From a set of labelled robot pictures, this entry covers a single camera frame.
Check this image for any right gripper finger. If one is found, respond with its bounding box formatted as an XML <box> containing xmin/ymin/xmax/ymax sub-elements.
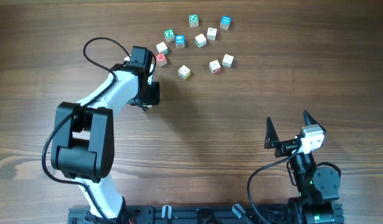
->
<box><xmin>303</xmin><ymin>110</ymin><xmax>327</xmax><ymax>134</ymax></box>
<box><xmin>264</xmin><ymin>117</ymin><xmax>280</xmax><ymax>149</ymax></box>

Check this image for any red M block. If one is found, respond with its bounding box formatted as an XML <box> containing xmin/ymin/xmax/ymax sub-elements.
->
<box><xmin>155</xmin><ymin>53</ymin><xmax>167</xmax><ymax>67</ymax></box>

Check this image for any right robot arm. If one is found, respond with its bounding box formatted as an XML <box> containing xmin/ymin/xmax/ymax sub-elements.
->
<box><xmin>264</xmin><ymin>111</ymin><xmax>344</xmax><ymax>223</ymax></box>

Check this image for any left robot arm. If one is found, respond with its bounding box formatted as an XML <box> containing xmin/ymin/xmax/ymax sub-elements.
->
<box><xmin>46</xmin><ymin>46</ymin><xmax>160</xmax><ymax>223</ymax></box>

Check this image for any white block teal side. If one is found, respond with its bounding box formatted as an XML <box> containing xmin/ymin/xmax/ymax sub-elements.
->
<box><xmin>156</xmin><ymin>42</ymin><xmax>168</xmax><ymax>55</ymax></box>

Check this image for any green Z block left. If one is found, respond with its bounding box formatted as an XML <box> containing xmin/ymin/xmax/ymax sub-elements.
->
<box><xmin>164</xmin><ymin>29</ymin><xmax>175</xmax><ymax>42</ymax></box>

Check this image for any green z block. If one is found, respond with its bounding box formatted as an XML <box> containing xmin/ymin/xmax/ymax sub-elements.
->
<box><xmin>164</xmin><ymin>29</ymin><xmax>175</xmax><ymax>42</ymax></box>
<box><xmin>188</xmin><ymin>14</ymin><xmax>199</xmax><ymax>27</ymax></box>

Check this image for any white block yellow side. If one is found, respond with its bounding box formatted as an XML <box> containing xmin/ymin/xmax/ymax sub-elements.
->
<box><xmin>178</xmin><ymin>65</ymin><xmax>191</xmax><ymax>80</ymax></box>

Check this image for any blue block centre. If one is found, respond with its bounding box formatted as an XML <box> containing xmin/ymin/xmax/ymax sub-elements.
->
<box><xmin>175</xmin><ymin>35</ymin><xmax>185</xmax><ymax>48</ymax></box>

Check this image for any white block green side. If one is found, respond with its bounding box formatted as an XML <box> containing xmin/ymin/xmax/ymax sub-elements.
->
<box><xmin>195</xmin><ymin>34</ymin><xmax>207</xmax><ymax>48</ymax></box>

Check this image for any green Z block far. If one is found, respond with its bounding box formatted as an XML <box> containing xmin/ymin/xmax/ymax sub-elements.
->
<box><xmin>188</xmin><ymin>14</ymin><xmax>199</xmax><ymax>27</ymax></box>

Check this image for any white block red Q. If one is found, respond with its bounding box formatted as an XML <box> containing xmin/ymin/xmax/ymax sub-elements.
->
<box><xmin>209</xmin><ymin>60</ymin><xmax>221</xmax><ymax>73</ymax></box>

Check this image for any white block red side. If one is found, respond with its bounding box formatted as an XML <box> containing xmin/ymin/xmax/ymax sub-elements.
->
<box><xmin>206</xmin><ymin>27</ymin><xmax>217</xmax><ymax>40</ymax></box>

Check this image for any white block blue side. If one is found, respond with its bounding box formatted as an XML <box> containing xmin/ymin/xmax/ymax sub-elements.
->
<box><xmin>222</xmin><ymin>54</ymin><xmax>234</xmax><ymax>68</ymax></box>

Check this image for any blue block far right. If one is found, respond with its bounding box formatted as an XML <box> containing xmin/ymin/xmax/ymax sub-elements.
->
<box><xmin>220</xmin><ymin>16</ymin><xmax>231</xmax><ymax>30</ymax></box>

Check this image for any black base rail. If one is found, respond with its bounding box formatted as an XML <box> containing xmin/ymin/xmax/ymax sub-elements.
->
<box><xmin>67</xmin><ymin>203</ymin><xmax>345</xmax><ymax>224</ymax></box>

